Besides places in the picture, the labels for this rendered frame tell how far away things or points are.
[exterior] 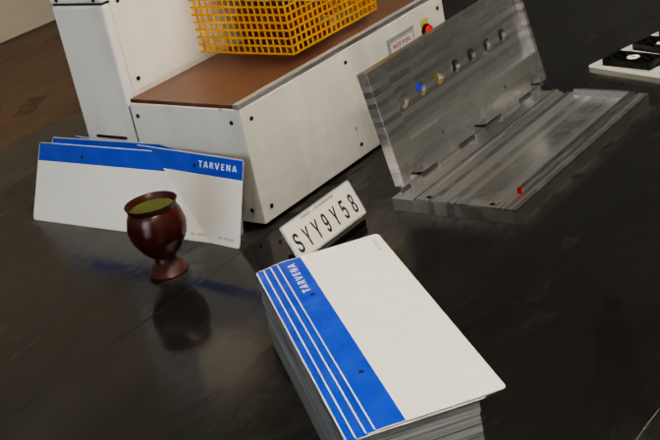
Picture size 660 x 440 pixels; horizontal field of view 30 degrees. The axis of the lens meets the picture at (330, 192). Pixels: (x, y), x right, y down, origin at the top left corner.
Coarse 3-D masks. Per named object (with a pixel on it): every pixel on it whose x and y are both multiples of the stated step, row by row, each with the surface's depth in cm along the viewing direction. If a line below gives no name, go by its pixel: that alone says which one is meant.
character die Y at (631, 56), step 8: (608, 56) 218; (616, 56) 218; (624, 56) 217; (632, 56) 216; (640, 56) 215; (648, 56) 214; (656, 56) 214; (608, 64) 217; (616, 64) 216; (624, 64) 214; (632, 64) 213; (640, 64) 212; (648, 64) 210; (656, 64) 212
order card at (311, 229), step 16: (336, 192) 176; (352, 192) 178; (320, 208) 173; (336, 208) 175; (352, 208) 177; (288, 224) 168; (304, 224) 170; (320, 224) 172; (336, 224) 174; (288, 240) 167; (304, 240) 169; (320, 240) 171
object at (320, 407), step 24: (264, 288) 143; (288, 336) 134; (288, 360) 140; (312, 384) 124; (312, 408) 130; (336, 408) 116; (336, 432) 116; (384, 432) 111; (408, 432) 112; (432, 432) 113; (456, 432) 114; (480, 432) 115
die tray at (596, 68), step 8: (656, 32) 229; (624, 48) 224; (592, 64) 220; (600, 64) 219; (592, 72) 218; (600, 72) 217; (608, 72) 215; (616, 72) 214; (624, 72) 213; (632, 72) 212; (640, 72) 211; (648, 72) 210; (656, 72) 209; (640, 80) 210; (648, 80) 209; (656, 80) 207
